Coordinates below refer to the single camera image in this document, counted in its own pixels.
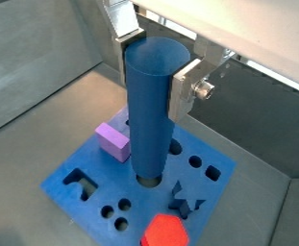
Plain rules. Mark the blue star-shaped prism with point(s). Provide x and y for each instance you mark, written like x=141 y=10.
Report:
x=183 y=201

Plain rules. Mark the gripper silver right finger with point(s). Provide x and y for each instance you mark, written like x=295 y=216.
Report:
x=189 y=81

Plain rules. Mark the blue foam shape-sorter board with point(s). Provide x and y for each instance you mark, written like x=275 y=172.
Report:
x=96 y=190

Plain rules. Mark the red hexagonal prism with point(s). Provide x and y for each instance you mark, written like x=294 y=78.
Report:
x=164 y=232

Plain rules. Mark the blue round cylinder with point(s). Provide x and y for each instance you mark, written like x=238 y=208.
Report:
x=152 y=59

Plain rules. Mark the purple rectangular block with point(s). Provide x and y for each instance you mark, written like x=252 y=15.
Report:
x=112 y=142

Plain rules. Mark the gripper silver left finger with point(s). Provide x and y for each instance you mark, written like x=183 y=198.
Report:
x=121 y=21

